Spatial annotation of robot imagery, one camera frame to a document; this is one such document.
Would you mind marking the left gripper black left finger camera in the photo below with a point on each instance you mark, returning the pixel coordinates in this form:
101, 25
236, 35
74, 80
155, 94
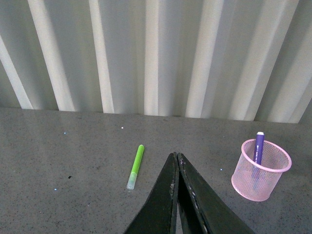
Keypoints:
158, 215

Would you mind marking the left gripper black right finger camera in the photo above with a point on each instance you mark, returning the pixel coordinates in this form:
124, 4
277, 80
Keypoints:
202, 211

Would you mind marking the purple pen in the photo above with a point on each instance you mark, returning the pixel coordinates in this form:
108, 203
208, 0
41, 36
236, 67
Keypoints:
257, 158

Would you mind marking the pink mesh cup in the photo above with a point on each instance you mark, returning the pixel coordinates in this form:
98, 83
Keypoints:
275, 161

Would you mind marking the green pen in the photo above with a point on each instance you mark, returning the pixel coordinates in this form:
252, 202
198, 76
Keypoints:
135, 168

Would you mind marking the white curtain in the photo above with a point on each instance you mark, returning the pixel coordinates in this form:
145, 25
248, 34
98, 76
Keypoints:
228, 59

